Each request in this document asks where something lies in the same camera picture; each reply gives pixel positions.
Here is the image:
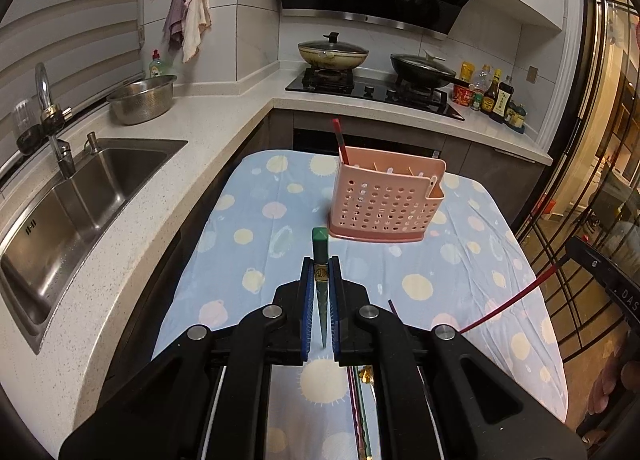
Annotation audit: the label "green chopstick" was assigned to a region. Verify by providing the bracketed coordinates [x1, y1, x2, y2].
[311, 227, 329, 348]
[355, 368, 372, 460]

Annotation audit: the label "red chopstick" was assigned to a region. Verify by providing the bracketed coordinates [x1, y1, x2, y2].
[460, 265, 559, 334]
[332, 118, 349, 165]

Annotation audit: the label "dark maroon chopstick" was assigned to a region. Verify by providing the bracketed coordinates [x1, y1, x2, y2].
[347, 367, 366, 460]

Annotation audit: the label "steel kitchen sink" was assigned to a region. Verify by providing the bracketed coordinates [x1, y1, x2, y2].
[1, 138, 186, 353]

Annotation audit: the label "gold flower spoon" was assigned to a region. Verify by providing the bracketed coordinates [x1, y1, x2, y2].
[358, 365, 375, 400]

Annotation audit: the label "pink perforated utensil holder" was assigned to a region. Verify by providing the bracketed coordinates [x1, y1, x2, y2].
[329, 147, 447, 243]

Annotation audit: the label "black gas stove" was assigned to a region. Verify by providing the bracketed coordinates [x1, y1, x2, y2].
[285, 67, 464, 121]

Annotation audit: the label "small dark jars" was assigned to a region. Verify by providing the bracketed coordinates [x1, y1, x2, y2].
[504, 102, 526, 134]

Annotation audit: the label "beige wok with lid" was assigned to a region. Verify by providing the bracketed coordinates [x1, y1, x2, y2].
[297, 32, 369, 71]

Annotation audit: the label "brown vinegar bottle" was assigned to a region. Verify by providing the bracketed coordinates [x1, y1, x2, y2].
[480, 69, 501, 114]

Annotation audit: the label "dark soy sauce bottle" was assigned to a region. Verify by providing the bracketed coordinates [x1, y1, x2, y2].
[490, 76, 514, 123]

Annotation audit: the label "red instant noodle cup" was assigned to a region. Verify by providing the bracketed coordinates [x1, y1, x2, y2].
[451, 84, 475, 107]

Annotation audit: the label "black wok with lid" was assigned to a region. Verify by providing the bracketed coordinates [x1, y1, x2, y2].
[390, 54, 468, 88]

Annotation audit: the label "steel mixing bowl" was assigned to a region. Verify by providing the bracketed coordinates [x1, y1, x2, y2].
[106, 76, 177, 125]

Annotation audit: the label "clear plastic bottle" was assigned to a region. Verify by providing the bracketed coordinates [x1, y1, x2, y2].
[470, 64, 492, 96]

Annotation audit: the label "soap dispenser pump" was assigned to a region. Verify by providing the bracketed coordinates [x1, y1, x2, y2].
[85, 132, 102, 154]

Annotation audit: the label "yellow seasoning packet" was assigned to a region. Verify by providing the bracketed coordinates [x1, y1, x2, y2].
[459, 61, 475, 83]

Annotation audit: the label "green dish soap bottle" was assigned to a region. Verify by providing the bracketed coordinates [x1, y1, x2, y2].
[149, 50, 165, 78]

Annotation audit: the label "cream hanging towel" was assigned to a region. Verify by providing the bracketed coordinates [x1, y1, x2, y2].
[181, 0, 212, 64]

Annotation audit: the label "purple hanging towel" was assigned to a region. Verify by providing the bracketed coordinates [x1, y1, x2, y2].
[163, 0, 186, 52]

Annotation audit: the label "chrome faucet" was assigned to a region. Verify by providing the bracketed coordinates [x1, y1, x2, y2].
[35, 62, 76, 180]

